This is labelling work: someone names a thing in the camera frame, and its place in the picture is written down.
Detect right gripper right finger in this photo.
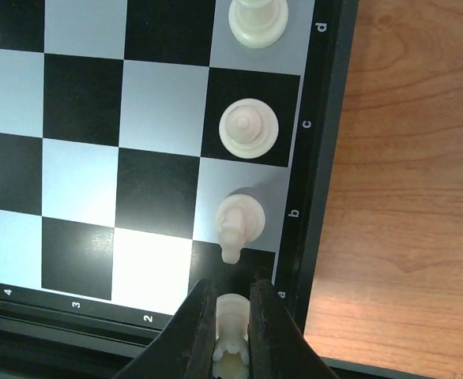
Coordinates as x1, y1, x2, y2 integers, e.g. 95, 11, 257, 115
248, 268, 334, 379

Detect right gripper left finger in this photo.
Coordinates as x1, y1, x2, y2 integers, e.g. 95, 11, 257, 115
116, 280, 216, 379

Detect white rook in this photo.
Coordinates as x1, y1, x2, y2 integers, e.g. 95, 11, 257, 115
212, 293, 250, 378

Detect white knight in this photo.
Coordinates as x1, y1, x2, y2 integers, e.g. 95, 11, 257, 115
215, 193, 265, 265

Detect white bishop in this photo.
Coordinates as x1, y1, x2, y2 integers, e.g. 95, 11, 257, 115
219, 98, 280, 159

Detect white queen piece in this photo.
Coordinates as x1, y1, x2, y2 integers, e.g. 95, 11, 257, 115
228, 0, 289, 49

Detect black white chessboard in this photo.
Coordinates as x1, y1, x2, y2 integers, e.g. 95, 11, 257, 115
0, 1, 358, 355

